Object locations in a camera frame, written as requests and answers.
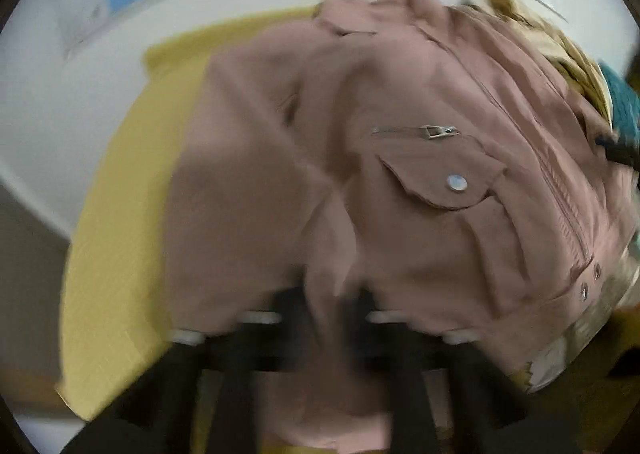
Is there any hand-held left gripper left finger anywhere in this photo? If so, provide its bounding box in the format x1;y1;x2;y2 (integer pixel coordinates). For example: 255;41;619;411
62;290;313;454

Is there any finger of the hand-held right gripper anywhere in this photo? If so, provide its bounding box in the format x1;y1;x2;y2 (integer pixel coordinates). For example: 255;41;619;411
594;131;640;169

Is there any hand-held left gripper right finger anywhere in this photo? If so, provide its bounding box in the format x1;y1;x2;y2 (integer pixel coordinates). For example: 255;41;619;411
345;290;581;454

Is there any pink jacket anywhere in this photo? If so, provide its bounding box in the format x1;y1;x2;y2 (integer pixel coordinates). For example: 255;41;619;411
162;0;640;452

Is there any beige clothes pile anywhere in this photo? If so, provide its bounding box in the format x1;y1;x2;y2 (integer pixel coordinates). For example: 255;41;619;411
480;0;618;122

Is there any teal knit cloth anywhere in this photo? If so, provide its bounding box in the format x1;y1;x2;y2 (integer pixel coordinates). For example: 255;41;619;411
597;61;640;135

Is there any yellow blanket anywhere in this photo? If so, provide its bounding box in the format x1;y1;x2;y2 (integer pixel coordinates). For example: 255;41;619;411
55;4;636;454

